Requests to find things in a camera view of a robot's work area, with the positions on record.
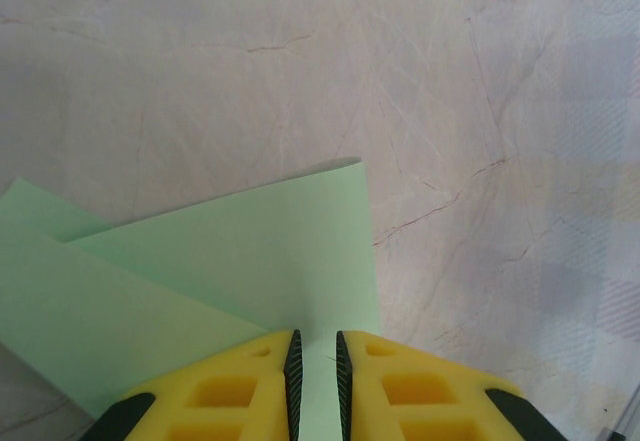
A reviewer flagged light green paper sheet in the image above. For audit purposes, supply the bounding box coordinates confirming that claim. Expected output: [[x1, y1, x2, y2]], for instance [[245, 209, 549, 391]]
[[0, 156, 381, 441]]

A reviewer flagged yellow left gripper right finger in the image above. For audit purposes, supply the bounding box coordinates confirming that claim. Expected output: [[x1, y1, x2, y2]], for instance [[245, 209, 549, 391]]
[[335, 329, 546, 441]]

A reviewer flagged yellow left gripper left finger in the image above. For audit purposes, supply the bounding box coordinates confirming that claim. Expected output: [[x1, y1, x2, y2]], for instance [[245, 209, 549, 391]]
[[89, 329, 304, 441]]

